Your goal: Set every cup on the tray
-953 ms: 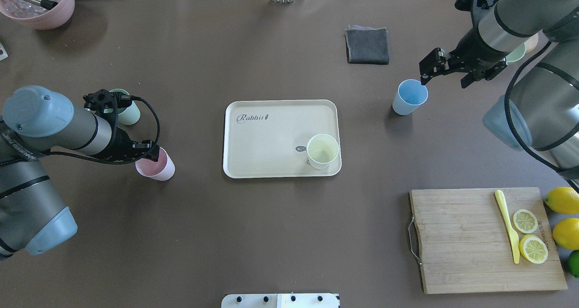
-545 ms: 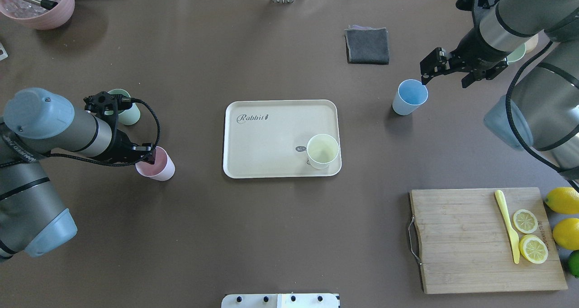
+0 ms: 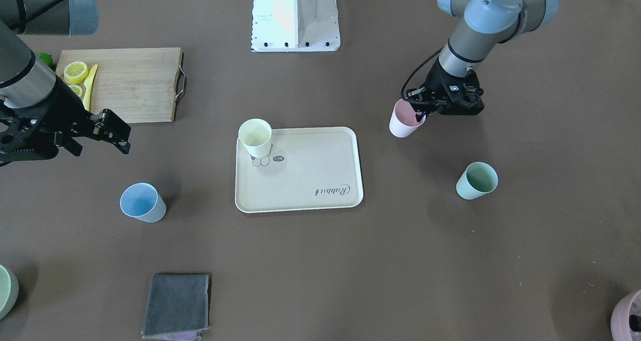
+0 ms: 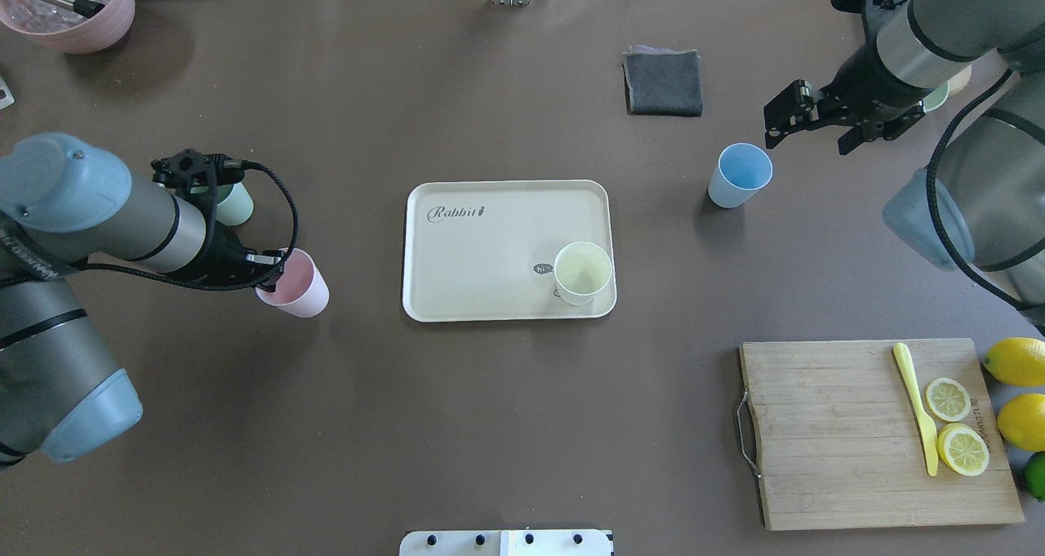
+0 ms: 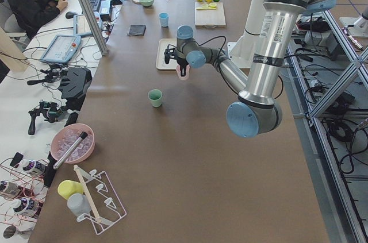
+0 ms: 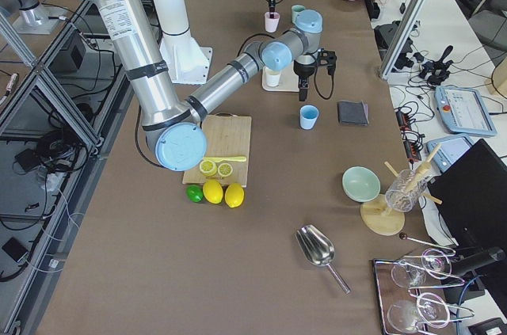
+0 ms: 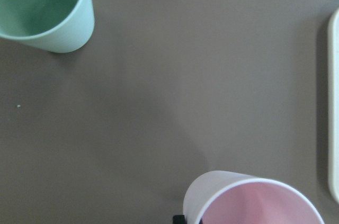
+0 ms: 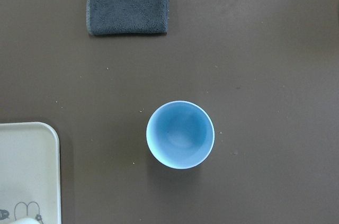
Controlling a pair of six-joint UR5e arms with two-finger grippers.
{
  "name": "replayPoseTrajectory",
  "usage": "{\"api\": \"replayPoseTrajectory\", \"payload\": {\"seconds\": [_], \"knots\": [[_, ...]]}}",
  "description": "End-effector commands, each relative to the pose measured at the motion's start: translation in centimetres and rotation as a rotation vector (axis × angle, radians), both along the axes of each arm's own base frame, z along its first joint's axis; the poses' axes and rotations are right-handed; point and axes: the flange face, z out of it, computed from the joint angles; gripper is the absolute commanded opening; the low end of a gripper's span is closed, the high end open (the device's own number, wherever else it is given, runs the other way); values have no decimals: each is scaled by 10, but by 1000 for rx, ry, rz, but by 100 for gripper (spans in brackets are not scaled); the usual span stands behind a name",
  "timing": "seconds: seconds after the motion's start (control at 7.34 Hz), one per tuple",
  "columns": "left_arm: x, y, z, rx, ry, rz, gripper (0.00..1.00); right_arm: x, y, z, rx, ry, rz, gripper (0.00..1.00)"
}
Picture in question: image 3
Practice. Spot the lemon half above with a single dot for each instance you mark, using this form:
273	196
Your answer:
78	90
75	72

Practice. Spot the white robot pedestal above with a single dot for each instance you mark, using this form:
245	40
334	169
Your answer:
295	26

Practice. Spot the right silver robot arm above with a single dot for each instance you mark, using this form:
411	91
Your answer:
21	71

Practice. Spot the pink bowl with ice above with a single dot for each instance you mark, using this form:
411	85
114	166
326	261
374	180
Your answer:
624	322

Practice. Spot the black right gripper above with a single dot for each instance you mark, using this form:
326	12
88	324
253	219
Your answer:
59	108

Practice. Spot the lemon half far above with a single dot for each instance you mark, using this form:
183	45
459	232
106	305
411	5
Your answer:
75	72

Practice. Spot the wooden cutting board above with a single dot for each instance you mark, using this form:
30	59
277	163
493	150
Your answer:
141	85

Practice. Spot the folded grey cloth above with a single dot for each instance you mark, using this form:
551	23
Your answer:
177	306

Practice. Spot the mint green cup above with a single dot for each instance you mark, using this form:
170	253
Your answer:
478	179

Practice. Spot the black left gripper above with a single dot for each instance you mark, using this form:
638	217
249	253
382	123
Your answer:
436	82

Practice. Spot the yellow plastic knife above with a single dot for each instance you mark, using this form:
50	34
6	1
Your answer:
88	83

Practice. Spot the cream rabbit tray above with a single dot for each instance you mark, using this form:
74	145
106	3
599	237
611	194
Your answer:
308	168

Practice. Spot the light blue cup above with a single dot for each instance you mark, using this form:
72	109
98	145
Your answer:
143	202

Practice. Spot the pale yellow cup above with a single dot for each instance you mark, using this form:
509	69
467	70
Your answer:
255	135

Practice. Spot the lemon half near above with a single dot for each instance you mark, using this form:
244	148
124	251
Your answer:
78	90

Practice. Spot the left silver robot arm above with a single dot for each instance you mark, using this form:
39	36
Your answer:
484	24

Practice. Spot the pink cup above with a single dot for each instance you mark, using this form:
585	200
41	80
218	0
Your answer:
404	119

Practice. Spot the mint green bowl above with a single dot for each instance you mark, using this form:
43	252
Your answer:
9	290

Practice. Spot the green lime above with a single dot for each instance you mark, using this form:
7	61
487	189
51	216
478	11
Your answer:
46	58

